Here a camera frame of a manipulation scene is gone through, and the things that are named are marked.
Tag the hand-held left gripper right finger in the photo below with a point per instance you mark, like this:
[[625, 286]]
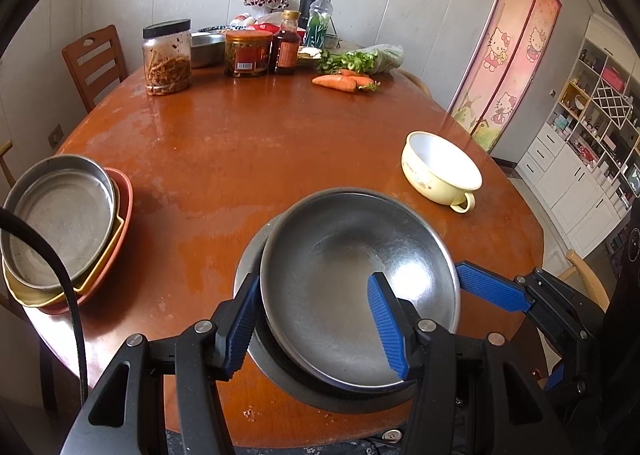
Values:
[[390, 335]]

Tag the round steel pan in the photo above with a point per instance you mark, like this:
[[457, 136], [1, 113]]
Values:
[[60, 220]]

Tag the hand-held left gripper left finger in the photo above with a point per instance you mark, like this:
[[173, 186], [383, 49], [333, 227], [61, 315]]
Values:
[[240, 330]]

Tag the orange plate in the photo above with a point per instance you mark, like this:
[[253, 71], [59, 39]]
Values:
[[125, 205]]

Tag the blue patterned bowl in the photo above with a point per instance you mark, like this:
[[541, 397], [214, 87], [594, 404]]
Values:
[[215, 28]]

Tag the yellow shell-shaped plate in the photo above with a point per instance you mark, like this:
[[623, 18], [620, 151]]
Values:
[[25, 296]]

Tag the black thermos bottle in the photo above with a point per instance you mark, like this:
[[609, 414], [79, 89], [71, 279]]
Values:
[[309, 0]]

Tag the red label jar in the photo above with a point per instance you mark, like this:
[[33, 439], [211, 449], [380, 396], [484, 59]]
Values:
[[247, 57]]

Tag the black-lidded pickle jar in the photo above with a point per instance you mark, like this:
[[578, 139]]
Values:
[[167, 70]]

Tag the white display cabinet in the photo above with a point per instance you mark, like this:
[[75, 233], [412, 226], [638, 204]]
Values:
[[575, 175]]

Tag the carrot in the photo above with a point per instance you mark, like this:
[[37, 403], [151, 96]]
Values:
[[362, 80], [332, 81]]

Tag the green leafy vegetables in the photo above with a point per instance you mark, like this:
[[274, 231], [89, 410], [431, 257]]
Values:
[[350, 60]]

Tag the clear green plastic bottle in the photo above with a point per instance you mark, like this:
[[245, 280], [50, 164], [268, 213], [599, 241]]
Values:
[[319, 20]]

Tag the small steel bowl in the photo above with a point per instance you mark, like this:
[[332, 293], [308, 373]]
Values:
[[205, 52]]

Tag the wooden ladder-back chair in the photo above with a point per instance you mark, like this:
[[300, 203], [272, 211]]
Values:
[[95, 42]]

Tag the low wall outlet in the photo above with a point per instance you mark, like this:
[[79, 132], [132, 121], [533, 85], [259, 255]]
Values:
[[55, 135]]

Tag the pink cartoon cat fridge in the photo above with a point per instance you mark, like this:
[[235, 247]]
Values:
[[505, 60]]

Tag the red white plastic bag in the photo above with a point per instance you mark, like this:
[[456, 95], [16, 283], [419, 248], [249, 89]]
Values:
[[265, 26]]

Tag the clear plastic bag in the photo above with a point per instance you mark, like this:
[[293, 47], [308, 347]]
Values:
[[390, 57]]

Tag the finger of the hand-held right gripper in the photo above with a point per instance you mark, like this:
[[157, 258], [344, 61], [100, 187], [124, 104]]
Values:
[[492, 287], [556, 377]]

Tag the dark sauce bottle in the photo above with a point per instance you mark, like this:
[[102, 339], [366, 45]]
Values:
[[285, 52]]

